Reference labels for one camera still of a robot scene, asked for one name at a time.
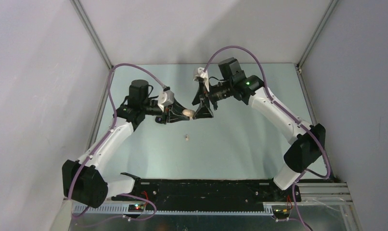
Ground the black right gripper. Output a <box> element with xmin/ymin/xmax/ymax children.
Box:
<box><xmin>192</xmin><ymin>80</ymin><xmax>233</xmax><ymax>120</ymax></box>

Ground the beige square earbud case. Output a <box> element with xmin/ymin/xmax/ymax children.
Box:
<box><xmin>182</xmin><ymin>109</ymin><xmax>195</xmax><ymax>117</ymax></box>

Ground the black glossy earbud charging case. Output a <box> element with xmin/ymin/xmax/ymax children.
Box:
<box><xmin>155</xmin><ymin>116</ymin><xmax>167</xmax><ymax>124</ymax></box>

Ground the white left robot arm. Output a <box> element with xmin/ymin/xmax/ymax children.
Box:
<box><xmin>62</xmin><ymin>79</ymin><xmax>194</xmax><ymax>208</ymax></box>

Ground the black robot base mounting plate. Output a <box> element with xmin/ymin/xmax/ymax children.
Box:
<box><xmin>111</xmin><ymin>179</ymin><xmax>301</xmax><ymax>212</ymax></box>

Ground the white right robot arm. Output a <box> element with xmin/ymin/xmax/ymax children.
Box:
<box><xmin>192</xmin><ymin>58</ymin><xmax>325</xmax><ymax>201</ymax></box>

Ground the left green circuit board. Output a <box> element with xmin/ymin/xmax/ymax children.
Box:
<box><xmin>128</xmin><ymin>204</ymin><xmax>145</xmax><ymax>213</ymax></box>

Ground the green circuit board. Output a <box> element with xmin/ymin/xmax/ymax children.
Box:
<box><xmin>273</xmin><ymin>209</ymin><xmax>292</xmax><ymax>214</ymax></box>
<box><xmin>128</xmin><ymin>204</ymin><xmax>145</xmax><ymax>213</ymax></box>

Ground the right green circuit board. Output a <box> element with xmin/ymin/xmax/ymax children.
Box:
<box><xmin>273</xmin><ymin>209</ymin><xmax>292</xmax><ymax>214</ymax></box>

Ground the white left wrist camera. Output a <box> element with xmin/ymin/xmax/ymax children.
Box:
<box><xmin>157</xmin><ymin>90</ymin><xmax>175</xmax><ymax>112</ymax></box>

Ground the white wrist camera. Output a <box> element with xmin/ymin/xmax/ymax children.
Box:
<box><xmin>157</xmin><ymin>90</ymin><xmax>175</xmax><ymax>112</ymax></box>
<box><xmin>193</xmin><ymin>67</ymin><xmax>210</xmax><ymax>92</ymax></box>

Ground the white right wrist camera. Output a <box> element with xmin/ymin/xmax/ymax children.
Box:
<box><xmin>193</xmin><ymin>67</ymin><xmax>210</xmax><ymax>92</ymax></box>

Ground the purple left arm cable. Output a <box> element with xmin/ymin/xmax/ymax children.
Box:
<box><xmin>68</xmin><ymin>64</ymin><xmax>171</xmax><ymax>229</ymax></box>

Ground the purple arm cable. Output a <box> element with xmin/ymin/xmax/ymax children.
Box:
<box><xmin>203</xmin><ymin>45</ymin><xmax>332</xmax><ymax>231</ymax></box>
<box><xmin>68</xmin><ymin>64</ymin><xmax>171</xmax><ymax>229</ymax></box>

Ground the right aluminium frame post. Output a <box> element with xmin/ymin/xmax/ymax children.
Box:
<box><xmin>296</xmin><ymin>0</ymin><xmax>340</xmax><ymax>73</ymax></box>

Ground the aluminium frame post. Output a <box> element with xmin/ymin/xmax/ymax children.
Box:
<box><xmin>296</xmin><ymin>0</ymin><xmax>340</xmax><ymax>73</ymax></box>
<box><xmin>70</xmin><ymin>0</ymin><xmax>114</xmax><ymax>70</ymax></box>

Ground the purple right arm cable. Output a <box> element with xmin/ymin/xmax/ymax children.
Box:
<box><xmin>203</xmin><ymin>45</ymin><xmax>332</xmax><ymax>231</ymax></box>

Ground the white slotted cable duct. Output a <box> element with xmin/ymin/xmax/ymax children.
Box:
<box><xmin>73</xmin><ymin>203</ymin><xmax>274</xmax><ymax>217</ymax></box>

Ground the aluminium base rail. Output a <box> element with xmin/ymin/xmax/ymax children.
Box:
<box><xmin>297</xmin><ymin>183</ymin><xmax>353</xmax><ymax>205</ymax></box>

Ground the left aluminium frame post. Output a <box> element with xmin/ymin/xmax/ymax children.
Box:
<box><xmin>70</xmin><ymin>0</ymin><xmax>114</xmax><ymax>70</ymax></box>

